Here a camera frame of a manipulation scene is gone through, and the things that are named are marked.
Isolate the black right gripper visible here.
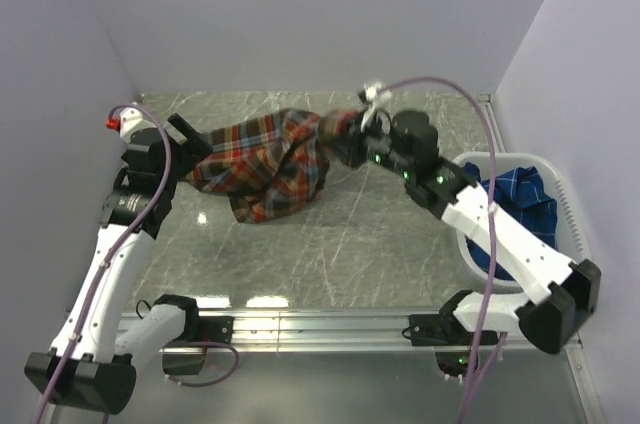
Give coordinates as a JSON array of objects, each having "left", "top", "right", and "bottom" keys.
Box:
[{"left": 323, "top": 110, "right": 413, "bottom": 180}]

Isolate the red plaid long sleeve shirt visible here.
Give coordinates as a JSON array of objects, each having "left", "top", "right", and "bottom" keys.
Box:
[{"left": 182, "top": 108, "right": 360, "bottom": 224}]

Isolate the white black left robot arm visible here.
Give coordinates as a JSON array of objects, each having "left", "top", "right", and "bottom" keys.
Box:
[{"left": 24, "top": 105, "right": 210, "bottom": 423}]

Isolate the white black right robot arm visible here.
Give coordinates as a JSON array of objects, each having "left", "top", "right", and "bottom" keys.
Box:
[{"left": 347, "top": 110, "right": 602, "bottom": 355}]

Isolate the white plastic laundry basket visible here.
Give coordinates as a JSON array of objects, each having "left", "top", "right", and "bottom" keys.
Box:
[{"left": 448, "top": 152, "right": 591, "bottom": 293}]

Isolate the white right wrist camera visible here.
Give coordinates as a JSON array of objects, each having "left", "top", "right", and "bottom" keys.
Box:
[{"left": 358, "top": 81, "right": 391, "bottom": 132}]

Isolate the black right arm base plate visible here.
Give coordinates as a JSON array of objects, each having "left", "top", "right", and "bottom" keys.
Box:
[{"left": 401, "top": 314, "right": 474, "bottom": 347}]

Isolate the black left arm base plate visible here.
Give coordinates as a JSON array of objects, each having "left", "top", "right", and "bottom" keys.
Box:
[{"left": 189, "top": 315, "right": 234, "bottom": 344}]

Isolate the aluminium mounting rail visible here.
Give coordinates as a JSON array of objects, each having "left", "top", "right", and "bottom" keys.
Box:
[{"left": 117, "top": 311, "right": 584, "bottom": 353}]

